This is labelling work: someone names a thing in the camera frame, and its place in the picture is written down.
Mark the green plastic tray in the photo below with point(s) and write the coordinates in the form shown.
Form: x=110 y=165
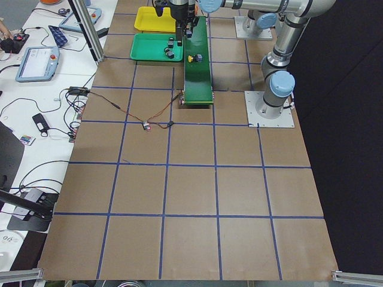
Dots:
x=150 y=47

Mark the small green circuit board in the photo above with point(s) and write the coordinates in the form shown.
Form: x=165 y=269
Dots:
x=146 y=126

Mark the yellow plastic tray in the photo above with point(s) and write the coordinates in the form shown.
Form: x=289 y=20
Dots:
x=147 y=20

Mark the blue plaid cloth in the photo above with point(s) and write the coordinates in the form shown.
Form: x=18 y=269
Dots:
x=59 y=37

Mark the green conveyor belt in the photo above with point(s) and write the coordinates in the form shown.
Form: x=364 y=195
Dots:
x=197 y=76

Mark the black power adapter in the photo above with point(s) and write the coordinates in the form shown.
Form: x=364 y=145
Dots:
x=78 y=91

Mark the aluminium frame post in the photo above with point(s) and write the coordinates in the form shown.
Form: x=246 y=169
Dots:
x=82 y=15

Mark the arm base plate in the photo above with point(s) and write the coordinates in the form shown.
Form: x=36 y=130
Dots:
x=261 y=115
x=247 y=28

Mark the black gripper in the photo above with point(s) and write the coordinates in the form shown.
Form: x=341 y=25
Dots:
x=179 y=11

